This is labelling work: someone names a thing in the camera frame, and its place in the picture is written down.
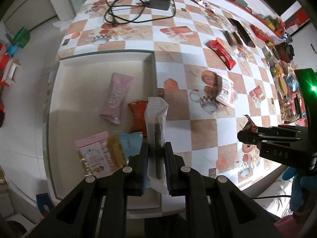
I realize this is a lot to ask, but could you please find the clear dark bar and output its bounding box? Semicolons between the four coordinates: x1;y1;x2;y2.
145;97;169;195

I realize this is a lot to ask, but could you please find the red crinkled candy wrapper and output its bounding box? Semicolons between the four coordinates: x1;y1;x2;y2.
242;114;258;132

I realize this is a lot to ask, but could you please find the red long snack packet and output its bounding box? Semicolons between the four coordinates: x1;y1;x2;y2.
207;40;236;70

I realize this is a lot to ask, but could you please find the dark wrapped bar far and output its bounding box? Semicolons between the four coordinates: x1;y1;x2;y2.
223;31;235;47

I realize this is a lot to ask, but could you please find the pink crispy cranberry packet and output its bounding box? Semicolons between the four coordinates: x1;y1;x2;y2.
75;131;117;178

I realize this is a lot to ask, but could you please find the green plastic bucket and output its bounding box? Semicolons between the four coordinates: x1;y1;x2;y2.
12;27;31;48

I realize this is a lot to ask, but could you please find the yellow snack packet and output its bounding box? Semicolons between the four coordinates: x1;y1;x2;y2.
77;135;127;176

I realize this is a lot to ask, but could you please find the pink long snack packet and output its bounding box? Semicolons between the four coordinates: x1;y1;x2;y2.
99;73;134;125

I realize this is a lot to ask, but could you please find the black power cable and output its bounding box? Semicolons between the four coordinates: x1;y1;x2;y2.
102;0;176;28

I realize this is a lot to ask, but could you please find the black power adapter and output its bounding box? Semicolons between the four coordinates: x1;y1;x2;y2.
147;0;170;11

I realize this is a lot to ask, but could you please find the black phone on table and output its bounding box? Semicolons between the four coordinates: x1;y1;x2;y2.
228;18;256;48

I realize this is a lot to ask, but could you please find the light blue snack packet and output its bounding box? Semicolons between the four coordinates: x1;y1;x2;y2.
119;132;143;161

